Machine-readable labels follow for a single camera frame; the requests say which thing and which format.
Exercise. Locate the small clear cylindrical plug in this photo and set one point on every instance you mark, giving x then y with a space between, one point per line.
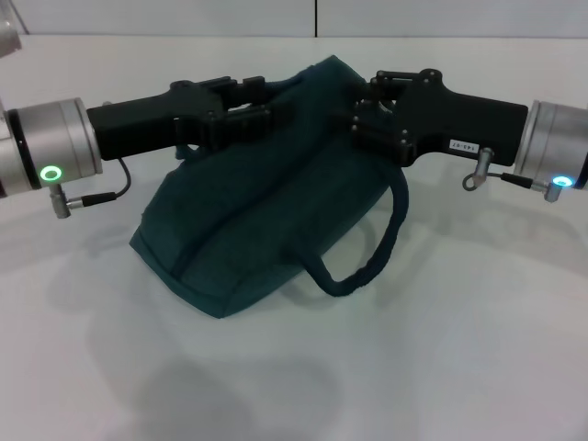
478 170

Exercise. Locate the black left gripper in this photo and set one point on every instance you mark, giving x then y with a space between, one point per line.
138 124

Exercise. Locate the dark teal fabric bag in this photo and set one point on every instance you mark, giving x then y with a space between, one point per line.
275 206

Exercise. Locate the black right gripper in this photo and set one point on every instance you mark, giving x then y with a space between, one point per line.
464 124

